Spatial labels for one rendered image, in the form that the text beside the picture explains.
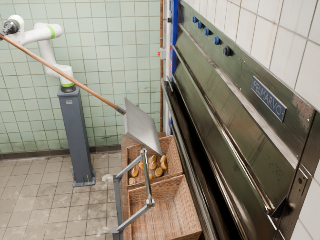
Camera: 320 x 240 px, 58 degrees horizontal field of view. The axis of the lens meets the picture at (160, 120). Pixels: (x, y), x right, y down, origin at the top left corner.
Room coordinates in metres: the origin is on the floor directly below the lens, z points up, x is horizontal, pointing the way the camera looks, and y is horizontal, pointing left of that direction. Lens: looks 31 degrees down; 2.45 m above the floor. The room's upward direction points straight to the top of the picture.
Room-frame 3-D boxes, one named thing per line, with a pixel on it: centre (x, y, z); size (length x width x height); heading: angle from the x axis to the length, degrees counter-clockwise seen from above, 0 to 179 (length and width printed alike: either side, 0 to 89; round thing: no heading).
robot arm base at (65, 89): (2.71, 0.93, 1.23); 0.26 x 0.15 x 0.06; 8
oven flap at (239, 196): (1.52, -0.27, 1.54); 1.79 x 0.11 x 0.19; 7
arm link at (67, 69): (2.66, 0.93, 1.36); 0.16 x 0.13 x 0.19; 68
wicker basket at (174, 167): (2.06, 0.07, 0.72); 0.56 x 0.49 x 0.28; 6
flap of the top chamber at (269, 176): (1.52, -0.27, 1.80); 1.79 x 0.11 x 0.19; 7
